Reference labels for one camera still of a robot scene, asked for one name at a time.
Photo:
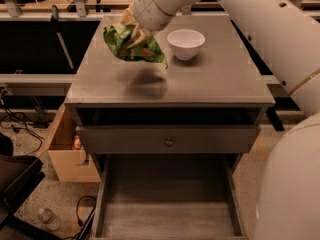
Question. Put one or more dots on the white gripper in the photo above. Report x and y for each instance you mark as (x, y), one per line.
(144, 4)

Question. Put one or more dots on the green rice chip bag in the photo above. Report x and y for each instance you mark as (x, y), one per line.
(116, 35)

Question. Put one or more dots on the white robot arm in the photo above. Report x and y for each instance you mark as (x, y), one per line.
(288, 41)

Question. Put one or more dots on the white ceramic bowl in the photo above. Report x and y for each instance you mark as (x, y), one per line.
(185, 43)

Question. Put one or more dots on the round metal drawer knob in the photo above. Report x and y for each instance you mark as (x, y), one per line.
(169, 142)

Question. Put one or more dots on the grey metal drawer cabinet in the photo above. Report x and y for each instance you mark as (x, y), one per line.
(218, 87)

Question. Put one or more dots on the grey upper drawer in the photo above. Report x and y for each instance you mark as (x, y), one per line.
(150, 140)

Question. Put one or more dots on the light wooden box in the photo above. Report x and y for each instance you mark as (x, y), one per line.
(71, 165)

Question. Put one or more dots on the grey open lower drawer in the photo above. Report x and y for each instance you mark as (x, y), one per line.
(167, 198)

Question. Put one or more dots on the black office chair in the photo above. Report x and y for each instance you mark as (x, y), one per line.
(19, 176)

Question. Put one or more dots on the clear plastic bottle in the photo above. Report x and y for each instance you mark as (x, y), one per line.
(48, 218)

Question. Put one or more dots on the green handled tool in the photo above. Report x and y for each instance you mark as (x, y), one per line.
(55, 21)

